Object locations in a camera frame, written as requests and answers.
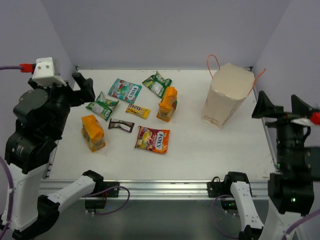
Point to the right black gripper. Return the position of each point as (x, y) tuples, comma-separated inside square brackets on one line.
[(265, 107)]

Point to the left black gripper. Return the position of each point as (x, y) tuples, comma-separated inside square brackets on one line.
[(72, 93)]

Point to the green snack pouch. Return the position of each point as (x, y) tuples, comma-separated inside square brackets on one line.
[(157, 84), (102, 106)]

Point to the teal fox's candy bag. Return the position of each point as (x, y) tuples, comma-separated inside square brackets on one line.
[(124, 90)]

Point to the orange snack bag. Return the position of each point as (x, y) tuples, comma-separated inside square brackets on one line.
[(168, 104), (92, 133)]

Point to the yellow m&m's packet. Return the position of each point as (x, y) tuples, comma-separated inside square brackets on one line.
[(138, 111)]

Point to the beige paper bag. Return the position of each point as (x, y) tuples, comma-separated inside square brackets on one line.
[(229, 87)]

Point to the brown chocolate bar wrapper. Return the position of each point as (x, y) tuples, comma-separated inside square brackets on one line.
[(121, 124)]

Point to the orange fox's candy bag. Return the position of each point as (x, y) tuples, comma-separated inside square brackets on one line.
[(151, 139)]

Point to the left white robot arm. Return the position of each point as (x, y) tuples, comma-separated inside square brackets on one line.
[(41, 116)]

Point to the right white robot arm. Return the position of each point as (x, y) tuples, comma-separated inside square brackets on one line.
[(291, 187)]

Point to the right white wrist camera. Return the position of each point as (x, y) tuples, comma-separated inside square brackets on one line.
[(309, 121)]

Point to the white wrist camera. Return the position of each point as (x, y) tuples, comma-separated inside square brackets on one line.
[(45, 72), (309, 121)]

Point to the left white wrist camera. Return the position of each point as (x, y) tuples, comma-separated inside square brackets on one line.
[(45, 72)]

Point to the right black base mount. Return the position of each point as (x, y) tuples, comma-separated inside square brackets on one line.
[(217, 187)]

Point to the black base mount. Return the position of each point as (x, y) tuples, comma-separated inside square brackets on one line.
[(217, 187), (97, 200)]

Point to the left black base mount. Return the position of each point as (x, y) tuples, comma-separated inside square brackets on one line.
[(97, 200)]

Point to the aluminium front rail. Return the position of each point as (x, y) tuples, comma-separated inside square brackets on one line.
[(162, 189)]

